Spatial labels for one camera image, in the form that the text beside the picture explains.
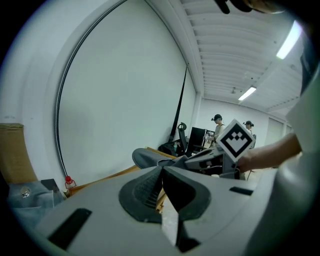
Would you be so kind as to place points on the black leaning strip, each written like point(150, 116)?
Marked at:
point(178, 107)

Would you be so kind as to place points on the red-capped bottle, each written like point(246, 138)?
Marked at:
point(69, 186)

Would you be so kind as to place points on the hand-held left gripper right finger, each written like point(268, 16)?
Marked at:
point(220, 200)

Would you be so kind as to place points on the brown cardboard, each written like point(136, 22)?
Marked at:
point(15, 152)

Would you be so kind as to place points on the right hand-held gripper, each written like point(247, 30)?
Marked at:
point(236, 141)

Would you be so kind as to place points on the long ceiling light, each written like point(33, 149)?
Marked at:
point(247, 93)
point(288, 40)

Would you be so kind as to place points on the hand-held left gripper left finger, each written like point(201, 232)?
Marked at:
point(100, 200)

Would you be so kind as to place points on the head-worn camera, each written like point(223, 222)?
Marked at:
point(230, 5)

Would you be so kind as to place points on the person's pale trousers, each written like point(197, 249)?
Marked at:
point(307, 120)

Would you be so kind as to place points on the black backpack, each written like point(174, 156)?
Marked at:
point(168, 148)

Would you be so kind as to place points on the person's black shirt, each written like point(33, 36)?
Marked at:
point(308, 65)

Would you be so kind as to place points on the person's right forearm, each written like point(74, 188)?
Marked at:
point(270, 152)

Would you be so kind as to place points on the black corrugated wall conduit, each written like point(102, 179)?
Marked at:
point(61, 95)

